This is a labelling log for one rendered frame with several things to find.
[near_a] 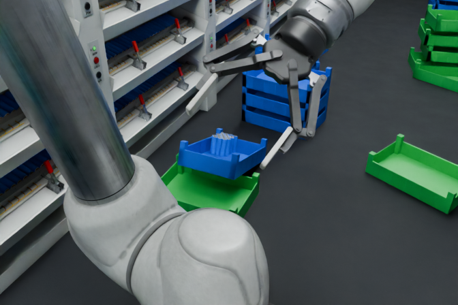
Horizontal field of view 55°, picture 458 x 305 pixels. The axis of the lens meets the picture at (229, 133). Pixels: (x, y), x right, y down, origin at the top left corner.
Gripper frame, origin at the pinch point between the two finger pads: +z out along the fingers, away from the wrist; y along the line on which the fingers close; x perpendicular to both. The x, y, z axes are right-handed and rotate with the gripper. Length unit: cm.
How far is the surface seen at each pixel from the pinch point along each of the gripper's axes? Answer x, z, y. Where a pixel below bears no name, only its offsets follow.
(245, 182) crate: 82, -6, 2
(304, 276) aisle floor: 59, 7, 31
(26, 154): 40, 25, -41
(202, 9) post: 92, -52, -52
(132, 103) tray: 83, -5, -46
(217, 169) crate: 72, -3, -7
